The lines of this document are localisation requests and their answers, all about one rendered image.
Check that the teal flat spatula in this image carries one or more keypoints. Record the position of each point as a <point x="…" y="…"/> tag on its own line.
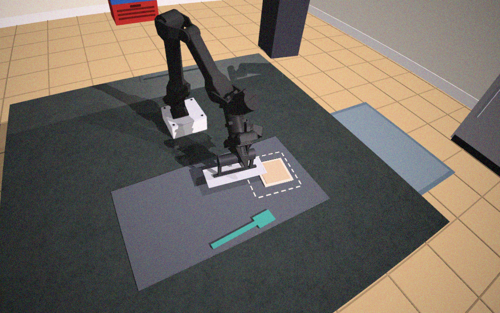
<point x="260" y="220"/>

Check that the white square tile with dark blue centre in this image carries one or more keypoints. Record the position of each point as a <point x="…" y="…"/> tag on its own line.
<point x="277" y="173"/>

